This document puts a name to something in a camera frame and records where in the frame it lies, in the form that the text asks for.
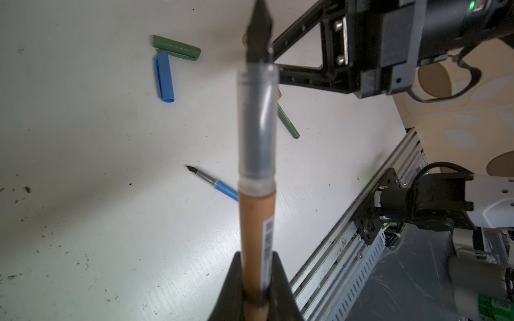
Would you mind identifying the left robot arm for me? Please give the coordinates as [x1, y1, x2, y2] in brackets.
[210, 162, 513, 320]

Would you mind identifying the blue pen cap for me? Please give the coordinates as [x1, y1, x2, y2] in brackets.
[154, 52, 175, 103]

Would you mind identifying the green pen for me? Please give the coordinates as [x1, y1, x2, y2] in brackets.
[278, 105, 300, 139]

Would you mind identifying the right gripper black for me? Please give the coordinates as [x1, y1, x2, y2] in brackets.
[273, 1, 426, 98]

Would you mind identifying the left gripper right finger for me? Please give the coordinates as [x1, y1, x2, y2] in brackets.
[268, 251, 304, 321]

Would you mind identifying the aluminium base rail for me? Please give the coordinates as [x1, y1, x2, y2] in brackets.
[290, 128, 426, 320]

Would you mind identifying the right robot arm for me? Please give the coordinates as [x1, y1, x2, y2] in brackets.
[273, 1, 513, 98]

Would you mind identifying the blue pen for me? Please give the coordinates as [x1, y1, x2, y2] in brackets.
[186, 165, 239, 201]

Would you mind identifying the green pen cap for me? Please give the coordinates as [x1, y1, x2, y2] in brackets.
[152, 35, 202, 61]

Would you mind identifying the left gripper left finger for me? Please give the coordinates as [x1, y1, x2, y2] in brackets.
[208, 251, 245, 321]

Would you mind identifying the brown pen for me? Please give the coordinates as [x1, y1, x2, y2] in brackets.
[237, 1, 278, 320]

